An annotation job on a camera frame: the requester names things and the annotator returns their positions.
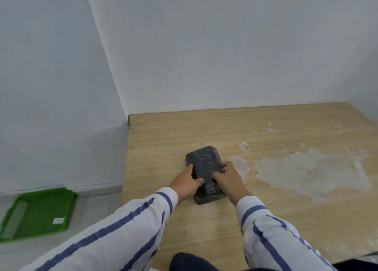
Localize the green paint tray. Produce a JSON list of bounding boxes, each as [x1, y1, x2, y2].
[[0, 187, 78, 244]]

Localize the person's left hand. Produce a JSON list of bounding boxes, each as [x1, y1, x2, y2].
[[169, 163, 204, 204]]

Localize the person's left forearm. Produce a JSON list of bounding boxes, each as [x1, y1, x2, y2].
[[18, 187, 179, 271]]

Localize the person's right hand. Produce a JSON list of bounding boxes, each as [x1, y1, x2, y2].
[[211, 161, 253, 207]]

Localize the black sanding block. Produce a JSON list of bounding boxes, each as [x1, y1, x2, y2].
[[185, 145, 227, 205]]

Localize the person's right forearm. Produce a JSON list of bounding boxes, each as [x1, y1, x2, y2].
[[236, 195, 338, 271]]

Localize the person's dark trousers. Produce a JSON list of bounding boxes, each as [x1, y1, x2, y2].
[[169, 252, 378, 271]]

